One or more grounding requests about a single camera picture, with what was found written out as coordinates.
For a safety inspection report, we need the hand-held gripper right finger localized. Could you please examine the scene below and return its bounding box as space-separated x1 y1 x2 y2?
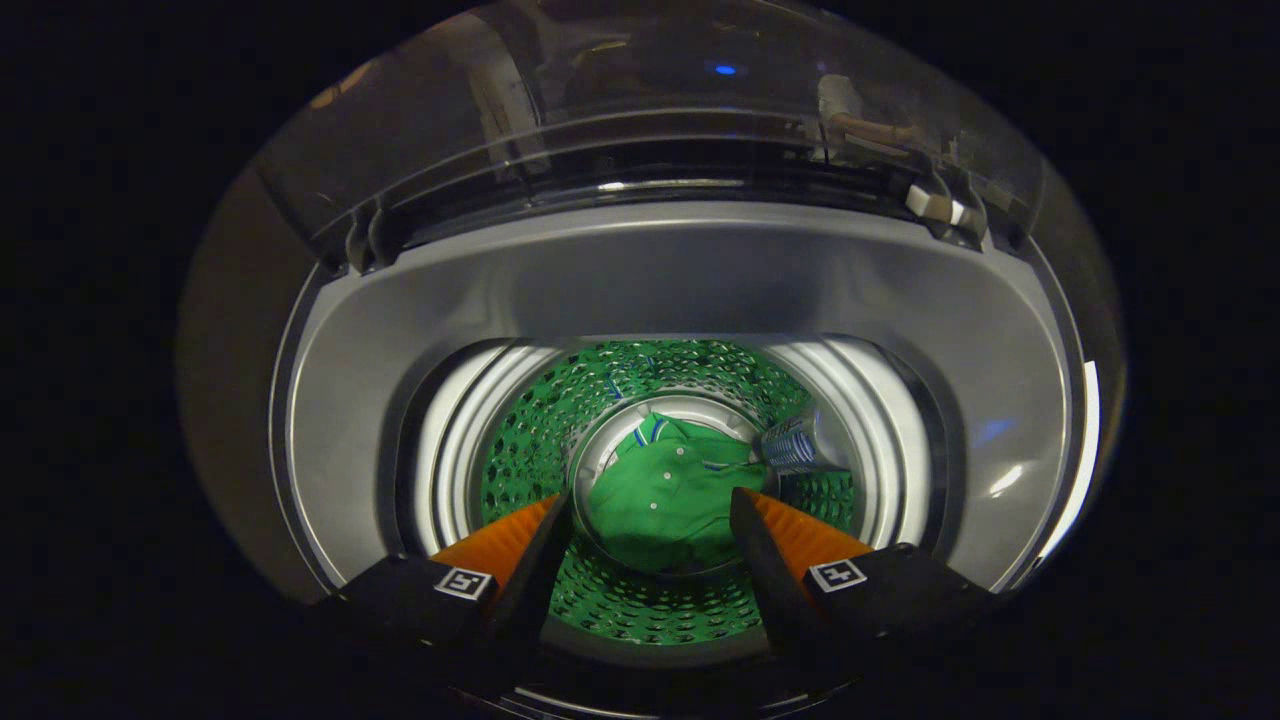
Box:
730 487 1001 653

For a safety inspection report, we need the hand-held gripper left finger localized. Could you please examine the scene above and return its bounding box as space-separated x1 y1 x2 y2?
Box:
318 490 574 653

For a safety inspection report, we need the green polo shirt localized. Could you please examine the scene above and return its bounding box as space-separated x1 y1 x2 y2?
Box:
585 412 771 576

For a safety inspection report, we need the grey washing machine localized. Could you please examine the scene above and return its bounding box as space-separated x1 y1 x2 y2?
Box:
270 200 1101 720

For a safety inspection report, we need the dark washing machine lid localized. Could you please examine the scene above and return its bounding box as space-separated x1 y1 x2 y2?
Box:
250 0 1061 276

